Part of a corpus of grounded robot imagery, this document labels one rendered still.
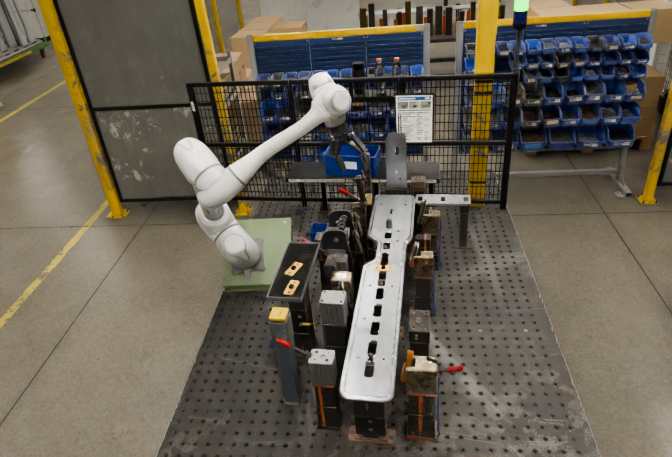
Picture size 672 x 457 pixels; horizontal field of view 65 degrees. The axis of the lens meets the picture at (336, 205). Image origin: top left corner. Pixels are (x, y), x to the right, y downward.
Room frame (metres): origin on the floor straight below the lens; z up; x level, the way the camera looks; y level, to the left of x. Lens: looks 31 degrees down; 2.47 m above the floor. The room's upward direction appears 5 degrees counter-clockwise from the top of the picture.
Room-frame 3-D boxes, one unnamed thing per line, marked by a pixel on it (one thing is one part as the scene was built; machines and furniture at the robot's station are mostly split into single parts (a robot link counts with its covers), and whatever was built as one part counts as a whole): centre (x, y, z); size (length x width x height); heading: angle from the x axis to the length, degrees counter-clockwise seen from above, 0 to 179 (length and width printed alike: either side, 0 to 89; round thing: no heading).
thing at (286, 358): (1.48, 0.25, 0.92); 0.08 x 0.08 x 0.44; 78
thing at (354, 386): (1.86, -0.19, 1.00); 1.38 x 0.22 x 0.02; 168
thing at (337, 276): (1.76, 0.00, 0.89); 0.13 x 0.11 x 0.38; 78
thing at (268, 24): (7.05, 0.58, 0.52); 1.20 x 0.80 x 1.05; 170
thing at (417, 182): (2.58, -0.47, 0.88); 0.08 x 0.08 x 0.36; 78
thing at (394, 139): (2.60, -0.35, 1.17); 0.12 x 0.01 x 0.34; 78
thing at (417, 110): (2.86, -0.50, 1.30); 0.23 x 0.02 x 0.31; 78
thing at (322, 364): (1.34, 0.10, 0.88); 0.11 x 0.10 x 0.36; 78
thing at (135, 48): (4.29, 1.44, 1.00); 1.34 x 0.14 x 2.00; 83
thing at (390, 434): (1.27, -0.05, 0.84); 0.18 x 0.06 x 0.29; 78
